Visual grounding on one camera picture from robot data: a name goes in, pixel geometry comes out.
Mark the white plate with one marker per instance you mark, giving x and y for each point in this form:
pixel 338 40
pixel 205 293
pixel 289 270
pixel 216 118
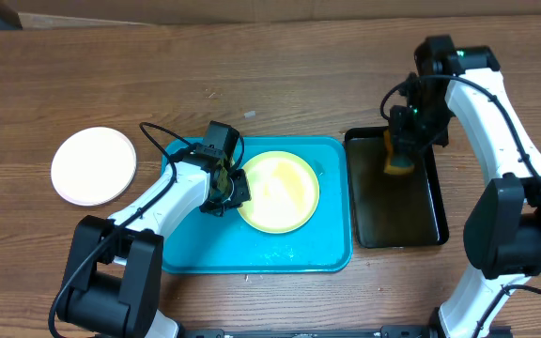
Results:
pixel 93 166

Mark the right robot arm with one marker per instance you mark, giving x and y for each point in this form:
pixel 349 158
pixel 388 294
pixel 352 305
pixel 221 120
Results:
pixel 502 236

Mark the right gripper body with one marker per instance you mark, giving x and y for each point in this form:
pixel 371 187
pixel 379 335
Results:
pixel 425 128

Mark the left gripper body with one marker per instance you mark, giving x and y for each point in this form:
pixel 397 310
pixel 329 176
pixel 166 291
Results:
pixel 238 192

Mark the yellow plate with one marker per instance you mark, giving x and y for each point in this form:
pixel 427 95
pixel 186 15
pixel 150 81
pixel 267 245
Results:
pixel 284 192

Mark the small white paper scrap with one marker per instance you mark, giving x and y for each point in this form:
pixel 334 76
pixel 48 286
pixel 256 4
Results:
pixel 250 114

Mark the blue plastic tray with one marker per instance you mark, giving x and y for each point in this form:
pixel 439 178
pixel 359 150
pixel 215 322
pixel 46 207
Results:
pixel 205 244

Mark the black water tray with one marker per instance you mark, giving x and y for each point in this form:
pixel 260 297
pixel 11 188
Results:
pixel 392 211

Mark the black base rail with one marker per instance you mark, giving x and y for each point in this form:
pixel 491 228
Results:
pixel 397 331

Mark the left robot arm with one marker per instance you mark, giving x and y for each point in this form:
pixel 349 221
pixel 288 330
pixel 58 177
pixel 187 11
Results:
pixel 112 281

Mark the green orange sponge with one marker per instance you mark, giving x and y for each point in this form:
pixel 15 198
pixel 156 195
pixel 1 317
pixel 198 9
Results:
pixel 395 164

